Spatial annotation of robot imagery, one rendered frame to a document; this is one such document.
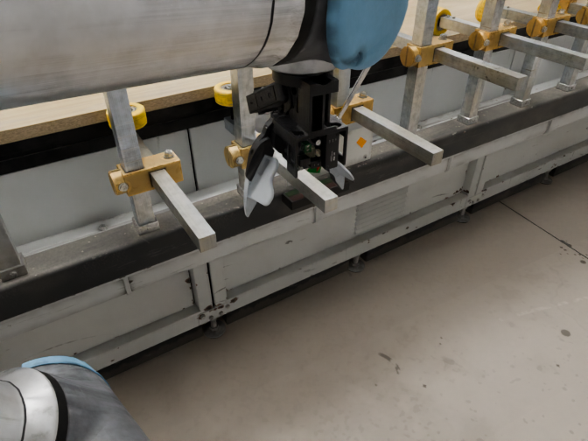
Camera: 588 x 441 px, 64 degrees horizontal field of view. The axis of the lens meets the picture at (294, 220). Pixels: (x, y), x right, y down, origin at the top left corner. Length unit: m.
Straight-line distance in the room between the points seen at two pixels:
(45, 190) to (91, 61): 0.98
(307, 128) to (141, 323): 1.14
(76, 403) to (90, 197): 0.73
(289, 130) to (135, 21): 0.35
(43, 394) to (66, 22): 0.41
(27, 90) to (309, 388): 1.43
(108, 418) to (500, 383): 1.35
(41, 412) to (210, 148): 0.87
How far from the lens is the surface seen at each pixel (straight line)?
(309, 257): 1.75
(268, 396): 1.57
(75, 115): 1.12
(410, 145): 1.04
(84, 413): 0.57
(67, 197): 1.22
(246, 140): 1.04
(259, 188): 0.61
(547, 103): 1.82
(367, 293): 1.87
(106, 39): 0.22
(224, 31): 0.26
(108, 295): 1.15
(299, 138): 0.54
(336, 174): 0.68
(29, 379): 0.57
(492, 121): 1.60
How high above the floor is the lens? 1.32
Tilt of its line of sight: 37 degrees down
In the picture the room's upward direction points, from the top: straight up
